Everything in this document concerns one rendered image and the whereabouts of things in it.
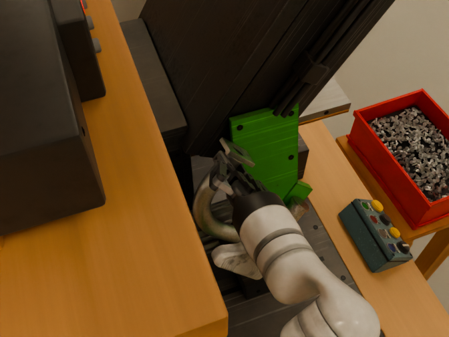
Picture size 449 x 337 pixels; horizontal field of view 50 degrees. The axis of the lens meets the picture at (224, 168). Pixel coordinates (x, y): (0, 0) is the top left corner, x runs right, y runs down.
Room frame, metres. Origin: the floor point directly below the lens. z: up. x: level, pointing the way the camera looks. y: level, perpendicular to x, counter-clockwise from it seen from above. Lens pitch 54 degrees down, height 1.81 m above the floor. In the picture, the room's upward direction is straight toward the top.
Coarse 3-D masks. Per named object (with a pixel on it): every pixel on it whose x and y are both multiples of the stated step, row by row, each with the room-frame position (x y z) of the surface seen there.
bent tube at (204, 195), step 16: (224, 144) 0.46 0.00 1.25; (240, 160) 0.44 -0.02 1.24; (208, 176) 0.43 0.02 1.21; (208, 192) 0.41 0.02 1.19; (192, 208) 0.41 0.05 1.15; (208, 208) 0.40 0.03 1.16; (208, 224) 0.39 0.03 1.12; (224, 224) 0.41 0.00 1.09; (224, 240) 0.39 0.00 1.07; (240, 240) 0.39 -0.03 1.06
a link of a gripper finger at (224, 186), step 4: (228, 176) 0.38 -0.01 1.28; (212, 180) 0.37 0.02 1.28; (216, 180) 0.37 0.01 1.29; (216, 184) 0.36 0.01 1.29; (220, 184) 0.36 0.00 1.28; (224, 184) 0.36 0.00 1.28; (228, 184) 0.37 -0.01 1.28; (220, 188) 0.36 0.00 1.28; (224, 188) 0.36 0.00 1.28; (228, 188) 0.36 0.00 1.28; (228, 192) 0.36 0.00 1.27; (232, 192) 0.36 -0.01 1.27; (232, 196) 0.35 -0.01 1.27
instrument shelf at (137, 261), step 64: (128, 64) 0.31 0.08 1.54; (128, 128) 0.24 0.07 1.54; (128, 192) 0.18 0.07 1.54; (0, 256) 0.13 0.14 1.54; (64, 256) 0.13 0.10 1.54; (128, 256) 0.13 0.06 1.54; (192, 256) 0.13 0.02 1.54; (0, 320) 0.09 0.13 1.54; (64, 320) 0.09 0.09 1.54; (128, 320) 0.09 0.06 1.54; (192, 320) 0.09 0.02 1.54
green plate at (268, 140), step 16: (256, 112) 0.51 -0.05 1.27; (272, 112) 0.51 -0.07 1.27; (240, 128) 0.49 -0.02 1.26; (256, 128) 0.49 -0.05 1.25; (272, 128) 0.50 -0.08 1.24; (288, 128) 0.51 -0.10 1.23; (240, 144) 0.48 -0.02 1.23; (256, 144) 0.49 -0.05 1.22; (272, 144) 0.49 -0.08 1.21; (288, 144) 0.50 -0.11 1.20; (256, 160) 0.48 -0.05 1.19; (272, 160) 0.48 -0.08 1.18; (288, 160) 0.49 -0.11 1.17; (256, 176) 0.47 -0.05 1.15; (272, 176) 0.48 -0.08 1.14; (288, 176) 0.48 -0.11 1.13
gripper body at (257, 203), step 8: (232, 184) 0.38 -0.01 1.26; (240, 184) 0.38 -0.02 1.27; (240, 192) 0.35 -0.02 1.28; (248, 192) 0.36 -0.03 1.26; (256, 192) 0.35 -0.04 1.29; (264, 192) 0.35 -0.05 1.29; (272, 192) 0.35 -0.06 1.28; (232, 200) 0.35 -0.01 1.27; (240, 200) 0.34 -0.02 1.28; (248, 200) 0.34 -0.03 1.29; (256, 200) 0.33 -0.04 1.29; (264, 200) 0.33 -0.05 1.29; (272, 200) 0.33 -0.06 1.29; (280, 200) 0.34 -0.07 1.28; (240, 208) 0.33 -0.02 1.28; (248, 208) 0.32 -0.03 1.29; (256, 208) 0.32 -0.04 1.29; (240, 216) 0.32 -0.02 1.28; (240, 224) 0.31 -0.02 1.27
